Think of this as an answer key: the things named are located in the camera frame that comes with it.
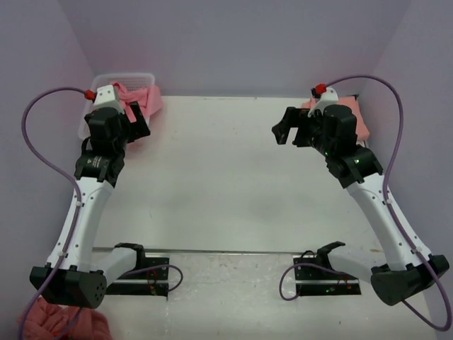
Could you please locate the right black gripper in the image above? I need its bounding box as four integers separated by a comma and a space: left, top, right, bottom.
273, 106, 335, 157

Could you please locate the pink t shirt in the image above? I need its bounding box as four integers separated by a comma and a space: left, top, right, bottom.
110, 81, 164, 123

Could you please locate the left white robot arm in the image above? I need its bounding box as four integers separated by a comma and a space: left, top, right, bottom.
30, 102, 150, 309

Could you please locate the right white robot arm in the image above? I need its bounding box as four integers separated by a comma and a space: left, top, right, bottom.
272, 105, 449, 306

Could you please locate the white plastic basket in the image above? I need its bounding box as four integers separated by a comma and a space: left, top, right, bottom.
77, 72, 156, 141

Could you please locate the folded salmon t shirt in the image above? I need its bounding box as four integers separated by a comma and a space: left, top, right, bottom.
301, 96, 369, 147

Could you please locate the crumpled salmon shirt pile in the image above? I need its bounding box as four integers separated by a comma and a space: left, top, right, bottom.
18, 297, 112, 340

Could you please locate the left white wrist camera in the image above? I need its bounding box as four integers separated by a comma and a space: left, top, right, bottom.
93, 85, 125, 114

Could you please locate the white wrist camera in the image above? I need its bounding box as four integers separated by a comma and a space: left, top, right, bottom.
93, 85, 125, 114
307, 84, 339, 118

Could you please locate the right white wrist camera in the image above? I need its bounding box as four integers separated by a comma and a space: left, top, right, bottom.
307, 84, 339, 118

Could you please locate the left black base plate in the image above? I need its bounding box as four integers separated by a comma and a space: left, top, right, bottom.
106, 267, 169, 298

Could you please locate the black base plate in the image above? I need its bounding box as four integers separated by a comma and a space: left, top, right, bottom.
294, 266, 362, 297
106, 267, 169, 298

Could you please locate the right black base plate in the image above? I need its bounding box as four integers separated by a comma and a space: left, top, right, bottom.
294, 266, 362, 297

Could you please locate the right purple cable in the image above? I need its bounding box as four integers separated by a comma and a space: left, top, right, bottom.
311, 74, 452, 332

